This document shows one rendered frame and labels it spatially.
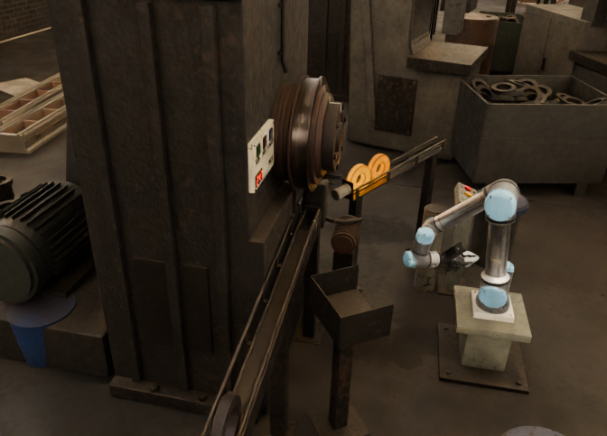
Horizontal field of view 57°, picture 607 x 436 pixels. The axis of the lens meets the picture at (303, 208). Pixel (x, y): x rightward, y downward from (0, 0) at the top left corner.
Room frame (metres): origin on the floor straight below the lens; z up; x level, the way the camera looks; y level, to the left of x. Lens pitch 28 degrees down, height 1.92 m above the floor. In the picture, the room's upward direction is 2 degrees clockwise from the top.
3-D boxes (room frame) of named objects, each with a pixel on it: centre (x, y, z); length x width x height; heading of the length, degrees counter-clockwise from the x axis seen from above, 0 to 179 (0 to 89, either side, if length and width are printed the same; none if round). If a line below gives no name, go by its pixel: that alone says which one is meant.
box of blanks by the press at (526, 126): (4.28, -1.77, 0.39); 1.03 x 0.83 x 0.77; 93
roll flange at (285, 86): (2.15, 0.06, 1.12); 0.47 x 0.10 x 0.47; 168
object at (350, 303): (1.63, -0.18, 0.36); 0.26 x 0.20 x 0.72; 23
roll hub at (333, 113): (2.12, -0.12, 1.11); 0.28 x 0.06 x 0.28; 168
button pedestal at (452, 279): (2.66, -0.88, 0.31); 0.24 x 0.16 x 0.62; 168
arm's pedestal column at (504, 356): (2.07, -0.89, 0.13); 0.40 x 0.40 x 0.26; 80
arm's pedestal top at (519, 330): (2.07, -0.89, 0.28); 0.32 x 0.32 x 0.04; 80
